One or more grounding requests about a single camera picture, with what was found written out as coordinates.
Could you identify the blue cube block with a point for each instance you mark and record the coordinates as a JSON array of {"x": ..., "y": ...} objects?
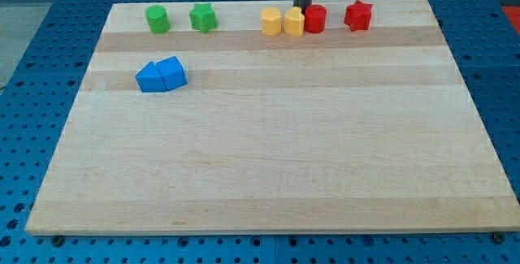
[{"x": 172, "y": 73}]

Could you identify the yellow hexagon block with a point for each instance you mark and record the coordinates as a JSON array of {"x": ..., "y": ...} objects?
[{"x": 271, "y": 21}]

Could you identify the yellow heart block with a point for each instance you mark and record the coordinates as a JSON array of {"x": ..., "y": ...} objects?
[{"x": 294, "y": 22}]

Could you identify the green star block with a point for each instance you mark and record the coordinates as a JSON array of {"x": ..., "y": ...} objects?
[{"x": 203, "y": 17}]

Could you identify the red cylinder block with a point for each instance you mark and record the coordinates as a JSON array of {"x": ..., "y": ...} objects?
[{"x": 315, "y": 18}]

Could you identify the blue triangular block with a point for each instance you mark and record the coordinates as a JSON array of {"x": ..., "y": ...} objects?
[{"x": 150, "y": 80}]

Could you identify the red star block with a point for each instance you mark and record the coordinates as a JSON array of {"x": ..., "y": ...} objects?
[{"x": 358, "y": 16}]

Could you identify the green cylinder block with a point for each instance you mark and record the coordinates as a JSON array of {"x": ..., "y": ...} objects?
[{"x": 157, "y": 19}]

